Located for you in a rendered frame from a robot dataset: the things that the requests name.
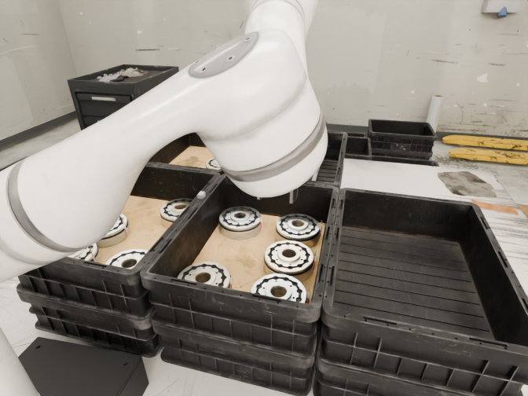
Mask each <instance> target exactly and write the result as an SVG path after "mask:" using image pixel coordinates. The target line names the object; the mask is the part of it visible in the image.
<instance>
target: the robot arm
mask: <svg viewBox="0 0 528 396"><path fill-rule="evenodd" d="M317 1H318V0H244V12H245V15H246V17H247V24H246V28H245V33H244V35H239V36H237V37H236V38H235V39H233V40H231V41H229V42H227V43H226V44H224V45H222V46H217V47H215V48H214V49H213V51H211V52H210V53H208V54H207V55H205V56H203V57H201V58H200V59H199V60H197V61H195V62H193V63H192V64H190V65H189V66H187V67H186V68H184V69H182V70H181V71H180V72H178V73H176V74H175V75H173V76H171V77H170V78H169V79H167V80H165V81H164V82H162V83H160V84H159V85H158V86H156V87H154V88H153V89H151V90H150V91H148V92H147V93H145V94H143V95H142V96H140V97H139V98H137V99H136V100H134V101H132V102H130V103H129V104H128V105H126V106H125V107H123V108H121V109H120V110H119V111H117V112H115V113H113V114H111V115H110V116H108V117H106V118H105V119H103V120H101V121H99V122H97V123H95V124H94V125H92V126H89V127H87V128H86V129H84V130H81V131H79V132H78V133H77V134H74V135H72V136H71V137H68V138H66V139H64V140H63V141H60V142H58V143H56V144H55V145H52V146H50V147H49V148H46V149H44V150H42V151H40V152H37V153H35V154H34V155H32V156H29V157H27V158H25V159H22V160H21V161H19V162H18V163H15V164H13V165H12V166H10V167H8V168H6V169H5V170H2V171H0V284H1V283H2V282H5V281H7V280H10V279H12V278H14V277H17V276H20V275H21V274H24V273H26V272H28V271H31V270H34V269H37V268H39V267H41V266H44V265H47V264H50V263H51V262H55V261H57V260H59V259H62V258H64V257H66V256H69V255H71V254H74V253H76V252H77V251H81V250H82V249H85V248H88V247H89V246H91V245H93V244H95V243H97V242H98V241H99V240H101V239H102V238H104V237H105V236H106V235H107V234H108V232H109V231H110V230H111V229H112V227H113V226H114V225H115V224H116V222H117V221H118V219H119V216H120V215H121V213H122V211H123V208H124V207H125V205H126V203H127V201H128V198H129V196H130V194H131V191H132V189H133V187H134V184H135V182H136V181H137V179H138V176H139V175H140V173H141V172H142V170H143V169H144V167H145V165H146V163H147V162H148V161H149V160H150V159H151V158H152V157H153V156H154V155H155V154H156V153H157V152H158V151H159V150H160V149H162V148H163V147H164V146H166V145H168V144H169V143H171V142H172V141H174V140H176V139H177V138H179V137H181V136H184V135H186V134H190V133H195V132H196V133H197V135H199V137H200V138H201V140H202V141H203V143H204V144H205V145H206V146H207V148H208V150H209V151H210V152H211V154H212V156H213V157H214V158H215V159H216V161H217V162H218V165H219V166H220V167H221V168H222V170H223V171H224V172H225V174H226V175H227V177H228V178H229V179H230V180H231V181H232V182H233V183H234V184H235V185H236V186H237V187H238V188H239V189H241V190H242V191H243V192H245V193H247V194H249V195H251V196H257V200H260V199H262V197H273V196H280V195H283V194H285V193H289V203H290V204H292V203H293V200H294V201H296V199H297V196H298V187H299V186H301V185H302V184H304V185H305V184H306V183H307V182H308V180H309V179H310V178H311V177H312V176H313V175H314V174H315V173H316V171H317V169H318V168H319V166H320V165H321V164H322V161H323V159H324V157H325V154H326V150H327V146H328V134H327V129H326V125H325V119H324V116H323V114H322V111H321V108H320V105H319V104H318V101H317V98H316V96H315V94H314V91H313V88H312V86H311V84H310V81H309V77H308V71H307V64H306V45H305V43H306V38H307V35H308V32H309V29H310V25H311V23H312V20H313V18H314V14H315V11H316V8H317ZM0 396H40V394H39V393H38V391H37V390H36V389H35V386H34V384H33V383H32V381H31V379H30V378H29V376H28V374H27V373H26V371H25V369H24V367H23V365H22V364H21V362H20V360H19V358H18V357H17V355H16V353H15V351H14V350H13V348H12V346H11V345H10V343H9V340H8V339H7V338H6V335H5V333H4V332H3V331H2V328H1V327H0Z"/></svg>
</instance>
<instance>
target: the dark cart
mask: <svg viewBox="0 0 528 396"><path fill-rule="evenodd" d="M128 68H133V69H136V68H138V69H141V70H145V71H147V72H148V73H146V74H144V75H143V76H136V77H129V78H124V80H120V81H116V82H102V81H99V79H97V77H98V76H101V78H102V77H104V76H102V75H103V74H107V75H108V76H109V75H110V74H113V75H114V74H115V73H117V72H120V70H121V69H123V70H125V71H126V69H128ZM178 72H179V67H178V66H159V65H139V64H121V65H119V66H115V67H113V68H108V69H105V70H101V71H96V72H94V73H90V74H87V75H82V76H79V77H76V78H73V79H68V80H67V81H68V86H69V89H70V92H71V97H72V100H73V103H74V106H75V111H76V115H77V117H78V121H79V125H80V129H81V130H84V129H86V128H87V127H90V126H92V125H94V124H95V123H97V122H99V121H101V120H103V119H105V118H106V117H108V116H110V115H111V114H113V113H115V112H117V111H119V110H120V109H121V108H123V107H125V106H126V105H128V104H129V103H130V102H132V101H134V100H136V99H137V98H139V97H140V96H142V95H143V94H145V93H147V92H148V91H150V90H151V89H153V88H154V87H156V86H158V85H159V84H160V83H162V82H164V81H165V80H167V79H169V78H170V77H171V76H173V75H175V74H176V73H178Z"/></svg>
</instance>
